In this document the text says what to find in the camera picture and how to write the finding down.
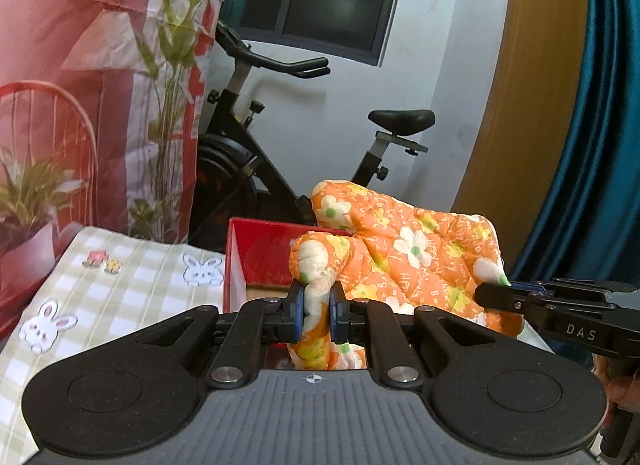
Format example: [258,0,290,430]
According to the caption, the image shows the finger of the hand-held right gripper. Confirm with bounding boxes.
[474,283,551,319]
[510,278,640,297]

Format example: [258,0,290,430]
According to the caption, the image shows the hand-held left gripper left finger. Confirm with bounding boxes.
[134,282,305,390]

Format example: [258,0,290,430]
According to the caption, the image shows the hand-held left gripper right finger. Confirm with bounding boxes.
[329,282,494,390]

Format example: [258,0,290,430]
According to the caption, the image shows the red cardboard box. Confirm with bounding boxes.
[224,216,353,314]

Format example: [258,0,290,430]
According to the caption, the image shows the orange floral quilt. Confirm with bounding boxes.
[287,179,527,372]

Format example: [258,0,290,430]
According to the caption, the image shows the person's right hand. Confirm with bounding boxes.
[606,374,640,413]

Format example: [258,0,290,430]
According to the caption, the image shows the black exercise bike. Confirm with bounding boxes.
[191,22,437,252]

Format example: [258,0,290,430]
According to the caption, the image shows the checked bunny print blanket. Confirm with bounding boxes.
[0,226,227,465]

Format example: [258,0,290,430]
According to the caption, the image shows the yellow wooden panel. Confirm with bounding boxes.
[449,0,592,220]

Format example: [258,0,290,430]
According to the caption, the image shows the pink printed curtain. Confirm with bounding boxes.
[0,0,237,292]

